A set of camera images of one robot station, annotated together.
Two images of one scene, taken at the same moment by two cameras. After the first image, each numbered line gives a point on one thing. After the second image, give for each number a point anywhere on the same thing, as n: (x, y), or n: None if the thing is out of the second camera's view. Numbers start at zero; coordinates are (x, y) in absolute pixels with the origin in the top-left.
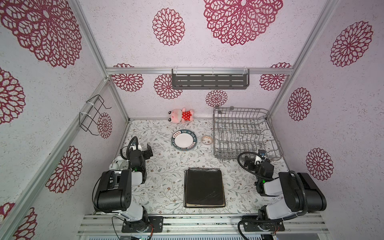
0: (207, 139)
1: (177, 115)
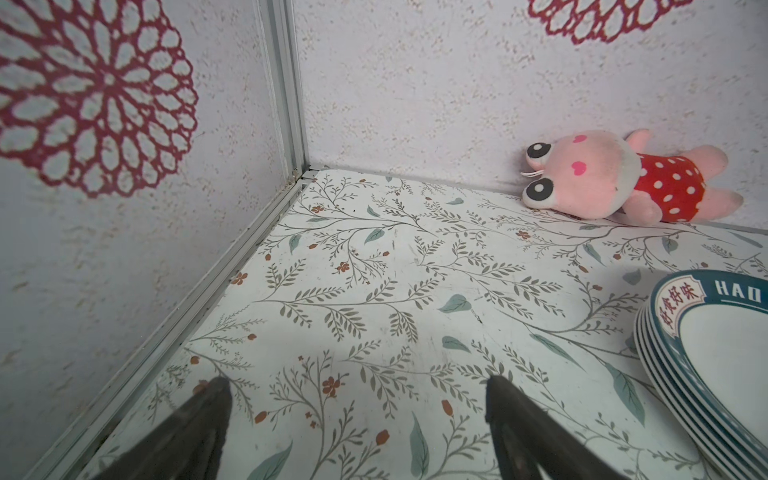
0: None
1: (590, 174)
